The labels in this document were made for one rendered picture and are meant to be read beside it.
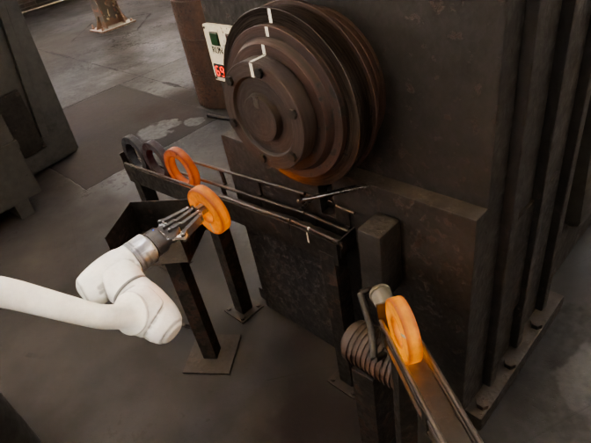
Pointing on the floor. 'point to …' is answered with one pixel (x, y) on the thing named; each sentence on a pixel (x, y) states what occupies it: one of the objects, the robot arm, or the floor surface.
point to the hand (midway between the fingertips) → (207, 205)
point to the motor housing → (370, 384)
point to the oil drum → (198, 53)
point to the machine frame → (449, 177)
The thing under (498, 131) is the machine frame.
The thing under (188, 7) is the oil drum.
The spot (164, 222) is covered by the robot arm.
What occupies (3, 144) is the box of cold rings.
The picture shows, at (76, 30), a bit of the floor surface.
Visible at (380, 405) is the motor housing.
